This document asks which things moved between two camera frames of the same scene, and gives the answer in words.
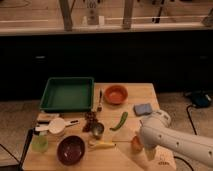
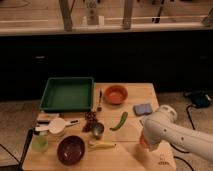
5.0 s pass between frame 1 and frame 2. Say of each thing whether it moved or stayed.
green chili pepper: stayed
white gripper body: moved
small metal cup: stayed
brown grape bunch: stayed
